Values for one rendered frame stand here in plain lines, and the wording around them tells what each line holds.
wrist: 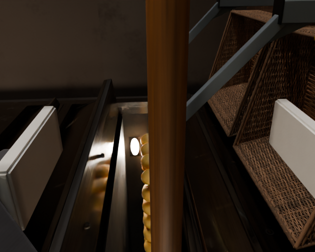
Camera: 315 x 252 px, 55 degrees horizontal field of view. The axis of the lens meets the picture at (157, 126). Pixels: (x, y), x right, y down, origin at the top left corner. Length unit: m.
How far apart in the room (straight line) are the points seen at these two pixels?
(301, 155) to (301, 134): 0.01
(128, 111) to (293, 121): 1.68
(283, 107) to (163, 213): 0.14
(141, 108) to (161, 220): 1.57
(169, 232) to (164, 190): 0.05
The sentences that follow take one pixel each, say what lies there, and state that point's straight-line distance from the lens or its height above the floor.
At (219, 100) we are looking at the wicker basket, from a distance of 1.70.
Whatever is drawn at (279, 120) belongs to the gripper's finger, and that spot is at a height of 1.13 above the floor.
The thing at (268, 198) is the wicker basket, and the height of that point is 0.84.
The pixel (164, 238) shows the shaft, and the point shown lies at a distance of 0.29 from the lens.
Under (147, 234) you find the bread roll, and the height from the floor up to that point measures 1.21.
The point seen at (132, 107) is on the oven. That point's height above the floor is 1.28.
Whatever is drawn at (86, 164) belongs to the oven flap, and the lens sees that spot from 0.93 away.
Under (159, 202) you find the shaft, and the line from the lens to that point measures 0.27.
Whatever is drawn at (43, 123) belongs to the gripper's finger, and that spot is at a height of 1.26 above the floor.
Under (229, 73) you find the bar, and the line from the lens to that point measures 0.63.
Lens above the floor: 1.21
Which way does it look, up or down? 2 degrees down
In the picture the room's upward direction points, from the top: 92 degrees counter-clockwise
